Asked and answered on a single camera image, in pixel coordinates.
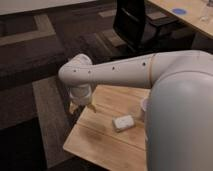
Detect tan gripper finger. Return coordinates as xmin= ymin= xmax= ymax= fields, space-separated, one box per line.
xmin=88 ymin=103 xmax=97 ymax=113
xmin=69 ymin=103 xmax=78 ymax=115

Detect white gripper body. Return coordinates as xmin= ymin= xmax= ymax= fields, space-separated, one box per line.
xmin=69 ymin=84 xmax=92 ymax=106

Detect white eraser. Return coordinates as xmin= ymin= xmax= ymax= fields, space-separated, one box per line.
xmin=112 ymin=115 xmax=135 ymax=132

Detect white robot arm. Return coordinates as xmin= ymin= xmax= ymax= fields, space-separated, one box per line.
xmin=58 ymin=50 xmax=213 ymax=171

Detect black office chair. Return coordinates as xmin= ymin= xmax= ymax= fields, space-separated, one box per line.
xmin=113 ymin=0 xmax=176 ymax=52

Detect blue round disc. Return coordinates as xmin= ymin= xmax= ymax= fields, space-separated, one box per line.
xmin=172 ymin=8 xmax=187 ymax=15

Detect wooden desk background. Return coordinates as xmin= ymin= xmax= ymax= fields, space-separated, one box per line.
xmin=147 ymin=0 xmax=213 ymax=39

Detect clear glass cup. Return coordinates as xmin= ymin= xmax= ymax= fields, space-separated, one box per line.
xmin=200 ymin=0 xmax=213 ymax=21

